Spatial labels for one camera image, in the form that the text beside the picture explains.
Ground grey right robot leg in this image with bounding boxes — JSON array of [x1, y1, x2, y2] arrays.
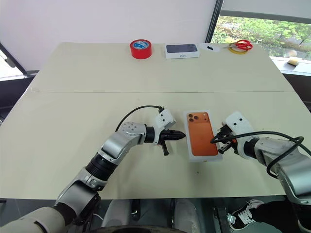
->
[[173, 198, 201, 233]]

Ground person's black trouser leg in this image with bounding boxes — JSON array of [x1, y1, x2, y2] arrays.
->
[[250, 200, 302, 233]]

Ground black and white sneaker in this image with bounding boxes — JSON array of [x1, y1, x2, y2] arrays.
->
[[228, 199, 265, 230]]

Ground white box lid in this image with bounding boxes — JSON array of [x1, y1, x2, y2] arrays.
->
[[182, 109, 224, 163]]

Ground yellow tape roll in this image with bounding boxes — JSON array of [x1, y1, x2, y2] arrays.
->
[[229, 46, 248, 55]]

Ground dark window frame post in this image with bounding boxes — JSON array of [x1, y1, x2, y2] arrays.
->
[[205, 0, 225, 44]]

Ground yellow sponge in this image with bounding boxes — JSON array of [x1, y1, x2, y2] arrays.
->
[[286, 56, 300, 67]]

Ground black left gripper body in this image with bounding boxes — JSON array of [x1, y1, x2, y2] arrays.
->
[[156, 128, 172, 157]]

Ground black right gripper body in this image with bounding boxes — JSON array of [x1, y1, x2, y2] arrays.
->
[[217, 124, 238, 154]]

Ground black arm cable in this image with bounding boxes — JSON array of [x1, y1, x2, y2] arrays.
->
[[115, 104, 166, 133], [210, 131, 305, 180]]

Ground white window sill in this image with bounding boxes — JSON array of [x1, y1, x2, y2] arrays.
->
[[269, 55, 311, 74]]

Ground iPhone retail box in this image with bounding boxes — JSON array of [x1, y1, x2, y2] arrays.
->
[[164, 43, 201, 60]]

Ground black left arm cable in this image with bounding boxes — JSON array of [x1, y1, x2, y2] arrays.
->
[[115, 104, 166, 133]]

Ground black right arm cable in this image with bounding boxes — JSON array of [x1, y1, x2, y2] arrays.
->
[[210, 131, 305, 180]]

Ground metal floor bracket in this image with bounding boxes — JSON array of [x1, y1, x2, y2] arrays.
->
[[212, 206, 235, 225]]

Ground red tape roll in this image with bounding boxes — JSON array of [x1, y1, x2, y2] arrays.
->
[[129, 39, 153, 60]]

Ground grey robot leg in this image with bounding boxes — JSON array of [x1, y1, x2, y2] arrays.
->
[[104, 199, 132, 229], [173, 198, 201, 233]]

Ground grey left robot leg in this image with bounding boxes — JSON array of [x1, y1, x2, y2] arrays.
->
[[104, 199, 132, 229]]

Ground black pole under table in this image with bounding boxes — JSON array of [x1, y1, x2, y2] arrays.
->
[[131, 199, 141, 222]]

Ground red handled scissors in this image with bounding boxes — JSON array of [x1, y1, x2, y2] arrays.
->
[[223, 39, 254, 50]]

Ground white round paper disc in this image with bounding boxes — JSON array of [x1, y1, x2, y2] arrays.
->
[[199, 42, 221, 52]]

